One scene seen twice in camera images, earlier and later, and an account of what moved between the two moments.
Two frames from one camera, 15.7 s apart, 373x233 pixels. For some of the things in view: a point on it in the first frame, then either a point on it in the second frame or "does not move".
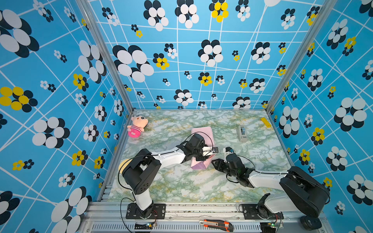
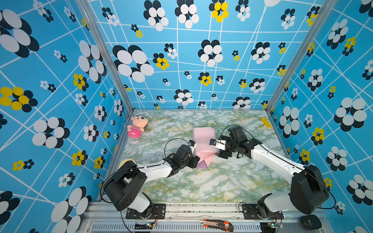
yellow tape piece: [266, 122] does not move
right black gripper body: [224, 167] to [229, 147]
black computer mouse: [309, 223] does not move
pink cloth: [207, 133] does not move
